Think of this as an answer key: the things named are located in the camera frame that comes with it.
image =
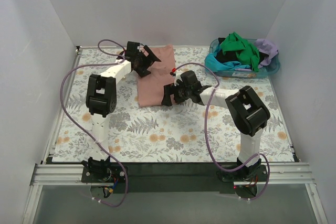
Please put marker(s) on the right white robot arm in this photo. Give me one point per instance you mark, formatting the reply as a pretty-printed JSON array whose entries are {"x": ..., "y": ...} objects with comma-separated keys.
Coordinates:
[{"x": 249, "y": 114}]

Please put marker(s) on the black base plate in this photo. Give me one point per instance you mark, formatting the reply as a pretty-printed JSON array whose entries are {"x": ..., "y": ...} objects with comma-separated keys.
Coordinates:
[{"x": 169, "y": 177}]

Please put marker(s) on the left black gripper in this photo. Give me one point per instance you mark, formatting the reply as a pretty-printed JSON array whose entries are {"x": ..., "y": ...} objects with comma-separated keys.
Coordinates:
[{"x": 144, "y": 61}]

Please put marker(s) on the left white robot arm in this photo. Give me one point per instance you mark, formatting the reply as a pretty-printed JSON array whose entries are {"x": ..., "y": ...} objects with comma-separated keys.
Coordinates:
[{"x": 101, "y": 100}]

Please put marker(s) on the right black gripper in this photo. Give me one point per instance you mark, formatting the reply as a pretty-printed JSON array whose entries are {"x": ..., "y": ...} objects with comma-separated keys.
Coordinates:
[{"x": 174, "y": 93}]

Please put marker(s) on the teal plastic basket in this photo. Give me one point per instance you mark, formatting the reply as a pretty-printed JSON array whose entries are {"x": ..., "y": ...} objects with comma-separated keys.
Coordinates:
[{"x": 264, "y": 72}]

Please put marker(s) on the lavender t shirt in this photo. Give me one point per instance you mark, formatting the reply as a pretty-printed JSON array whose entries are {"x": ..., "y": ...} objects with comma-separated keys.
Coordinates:
[{"x": 267, "y": 49}]

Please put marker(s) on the pink printed t shirt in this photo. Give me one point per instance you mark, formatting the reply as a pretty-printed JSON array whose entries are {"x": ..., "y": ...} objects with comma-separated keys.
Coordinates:
[{"x": 151, "y": 88}]

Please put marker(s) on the black t shirt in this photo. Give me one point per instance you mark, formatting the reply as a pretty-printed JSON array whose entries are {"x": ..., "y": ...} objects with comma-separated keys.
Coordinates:
[{"x": 224, "y": 57}]

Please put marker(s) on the teal t shirt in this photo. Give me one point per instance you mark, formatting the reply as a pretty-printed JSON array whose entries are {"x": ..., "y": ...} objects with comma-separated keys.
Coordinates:
[{"x": 215, "y": 66}]

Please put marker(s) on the aluminium frame rail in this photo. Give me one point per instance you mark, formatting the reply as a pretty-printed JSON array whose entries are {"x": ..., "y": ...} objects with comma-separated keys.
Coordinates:
[{"x": 71, "y": 174}]

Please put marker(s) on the floral patterned table mat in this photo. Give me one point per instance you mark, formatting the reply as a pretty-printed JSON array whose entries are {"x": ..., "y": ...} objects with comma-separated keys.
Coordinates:
[{"x": 160, "y": 133}]

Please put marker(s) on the green t shirt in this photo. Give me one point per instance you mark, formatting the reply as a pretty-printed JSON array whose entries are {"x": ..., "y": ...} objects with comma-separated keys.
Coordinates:
[{"x": 246, "y": 52}]

